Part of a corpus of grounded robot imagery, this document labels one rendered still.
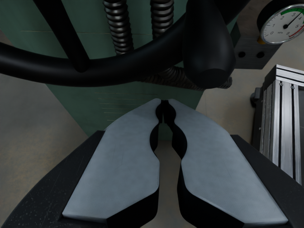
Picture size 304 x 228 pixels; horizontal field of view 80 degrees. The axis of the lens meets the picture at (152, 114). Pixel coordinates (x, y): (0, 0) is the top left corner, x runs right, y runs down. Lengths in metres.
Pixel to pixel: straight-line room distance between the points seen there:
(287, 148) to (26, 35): 0.80
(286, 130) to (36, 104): 1.13
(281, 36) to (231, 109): 0.72
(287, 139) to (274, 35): 0.51
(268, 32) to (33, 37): 0.42
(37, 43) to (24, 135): 0.67
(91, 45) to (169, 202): 0.65
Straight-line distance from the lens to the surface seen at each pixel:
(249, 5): 0.44
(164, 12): 0.21
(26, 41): 0.48
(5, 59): 0.21
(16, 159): 1.04
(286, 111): 0.86
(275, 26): 0.34
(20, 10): 0.42
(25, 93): 1.20
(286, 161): 0.76
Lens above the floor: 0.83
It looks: 62 degrees down
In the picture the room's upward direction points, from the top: 2 degrees clockwise
